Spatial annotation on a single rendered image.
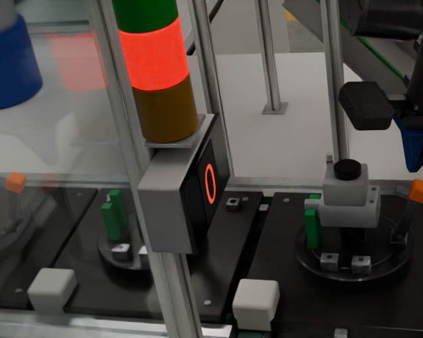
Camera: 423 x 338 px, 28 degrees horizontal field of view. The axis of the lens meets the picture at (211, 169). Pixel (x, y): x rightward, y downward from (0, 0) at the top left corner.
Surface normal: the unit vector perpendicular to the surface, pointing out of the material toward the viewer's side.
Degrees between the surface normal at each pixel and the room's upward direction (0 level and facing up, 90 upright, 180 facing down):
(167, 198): 90
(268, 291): 0
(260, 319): 90
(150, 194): 90
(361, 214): 90
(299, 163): 0
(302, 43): 0
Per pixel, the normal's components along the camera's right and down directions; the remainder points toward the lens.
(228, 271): -0.15, -0.83
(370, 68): -0.41, 0.55
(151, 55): 0.04, 0.55
